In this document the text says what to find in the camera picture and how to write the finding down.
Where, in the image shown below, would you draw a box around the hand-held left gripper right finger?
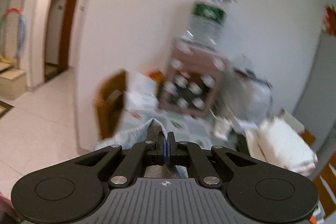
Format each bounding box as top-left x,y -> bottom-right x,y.
166,132 -> 259,189

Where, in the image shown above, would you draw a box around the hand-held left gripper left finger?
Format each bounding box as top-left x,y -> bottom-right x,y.
75,132 -> 166,189

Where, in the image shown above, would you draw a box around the grey sweatpants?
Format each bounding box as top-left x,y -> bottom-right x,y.
94,118 -> 190,180

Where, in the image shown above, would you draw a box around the leaf-patterned tablecloth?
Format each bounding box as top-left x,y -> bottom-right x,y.
100,106 -> 250,156

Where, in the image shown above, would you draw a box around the white power strip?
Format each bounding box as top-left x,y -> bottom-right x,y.
211,119 -> 233,141

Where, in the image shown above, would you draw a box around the orange packet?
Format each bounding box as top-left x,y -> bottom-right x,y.
148,70 -> 164,84

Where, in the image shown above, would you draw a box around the pink water dispenser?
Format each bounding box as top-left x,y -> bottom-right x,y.
159,39 -> 229,117

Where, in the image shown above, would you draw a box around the clear plastic bag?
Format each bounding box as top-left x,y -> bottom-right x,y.
217,55 -> 273,125

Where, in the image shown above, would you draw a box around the cream folded blanket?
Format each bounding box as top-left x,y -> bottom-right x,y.
245,118 -> 319,177

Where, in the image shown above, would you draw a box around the clear water bottle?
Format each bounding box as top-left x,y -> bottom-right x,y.
184,0 -> 238,46

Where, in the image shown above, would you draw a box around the dark floor mat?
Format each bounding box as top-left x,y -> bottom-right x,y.
0,100 -> 13,118

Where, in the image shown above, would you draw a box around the beige TV cabinet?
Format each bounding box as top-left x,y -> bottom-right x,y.
0,60 -> 27,101

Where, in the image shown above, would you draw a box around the pink laundry basket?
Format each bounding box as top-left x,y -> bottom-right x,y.
0,193 -> 20,224

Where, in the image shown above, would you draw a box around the brown framed doorway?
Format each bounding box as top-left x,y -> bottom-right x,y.
44,0 -> 86,83

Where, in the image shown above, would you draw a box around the multicoloured hula hoop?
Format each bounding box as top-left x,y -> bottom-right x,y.
0,9 -> 27,63

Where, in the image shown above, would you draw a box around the red wall decoration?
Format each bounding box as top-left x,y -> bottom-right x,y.
322,5 -> 336,36

